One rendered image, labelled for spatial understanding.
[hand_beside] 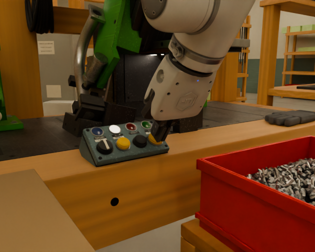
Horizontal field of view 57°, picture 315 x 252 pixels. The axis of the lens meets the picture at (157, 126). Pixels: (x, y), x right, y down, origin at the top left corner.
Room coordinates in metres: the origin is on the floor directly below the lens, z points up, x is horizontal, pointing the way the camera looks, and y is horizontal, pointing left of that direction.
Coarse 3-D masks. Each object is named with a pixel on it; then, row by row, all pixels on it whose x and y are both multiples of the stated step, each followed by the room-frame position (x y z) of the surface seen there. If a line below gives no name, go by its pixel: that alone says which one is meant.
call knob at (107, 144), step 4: (100, 140) 0.49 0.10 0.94; (104, 140) 0.49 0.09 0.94; (108, 140) 0.49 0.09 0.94; (100, 144) 0.48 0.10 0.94; (104, 144) 0.48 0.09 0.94; (108, 144) 0.48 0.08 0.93; (100, 148) 0.48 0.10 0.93; (104, 148) 0.48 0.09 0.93; (108, 148) 0.48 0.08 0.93; (104, 152) 0.48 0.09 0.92
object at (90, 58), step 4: (88, 56) 0.91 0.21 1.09; (88, 60) 0.90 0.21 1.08; (88, 64) 0.88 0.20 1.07; (108, 80) 0.75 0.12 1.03; (108, 84) 0.75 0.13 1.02; (92, 88) 0.82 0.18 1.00; (96, 88) 0.78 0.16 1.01; (100, 88) 0.76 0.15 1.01; (104, 88) 0.75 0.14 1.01; (100, 92) 0.77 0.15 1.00; (104, 92) 0.75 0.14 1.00; (100, 96) 0.75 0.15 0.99; (104, 96) 0.75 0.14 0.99; (104, 100) 0.74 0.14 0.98
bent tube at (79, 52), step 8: (88, 8) 0.81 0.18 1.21; (96, 8) 0.81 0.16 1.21; (88, 16) 0.81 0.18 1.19; (96, 16) 0.79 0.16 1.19; (88, 24) 0.81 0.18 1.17; (96, 24) 0.81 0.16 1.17; (88, 32) 0.82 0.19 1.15; (80, 40) 0.83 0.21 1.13; (88, 40) 0.84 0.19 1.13; (80, 48) 0.84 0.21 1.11; (80, 56) 0.83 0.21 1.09; (80, 64) 0.82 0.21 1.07; (80, 72) 0.80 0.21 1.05; (80, 80) 0.77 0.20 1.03; (80, 88) 0.75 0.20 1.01; (80, 104) 0.71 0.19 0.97
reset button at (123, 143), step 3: (120, 138) 0.51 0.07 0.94; (123, 138) 0.51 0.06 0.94; (126, 138) 0.51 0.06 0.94; (117, 141) 0.50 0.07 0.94; (120, 141) 0.50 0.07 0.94; (123, 141) 0.50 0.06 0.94; (126, 141) 0.50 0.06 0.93; (129, 141) 0.51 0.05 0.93; (117, 144) 0.50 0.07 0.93; (120, 144) 0.50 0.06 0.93; (123, 144) 0.50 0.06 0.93; (126, 144) 0.50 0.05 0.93; (129, 144) 0.51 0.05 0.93; (120, 147) 0.50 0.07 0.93; (123, 147) 0.50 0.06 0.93; (126, 147) 0.50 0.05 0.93
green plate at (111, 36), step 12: (108, 0) 0.81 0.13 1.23; (120, 0) 0.75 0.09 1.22; (108, 12) 0.79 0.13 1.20; (120, 12) 0.74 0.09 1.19; (108, 24) 0.78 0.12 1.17; (120, 24) 0.74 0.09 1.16; (108, 36) 0.76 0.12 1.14; (120, 36) 0.75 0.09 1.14; (132, 36) 0.77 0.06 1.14; (96, 48) 0.81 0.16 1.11; (108, 48) 0.74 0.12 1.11; (120, 48) 0.77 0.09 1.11; (132, 48) 0.77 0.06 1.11
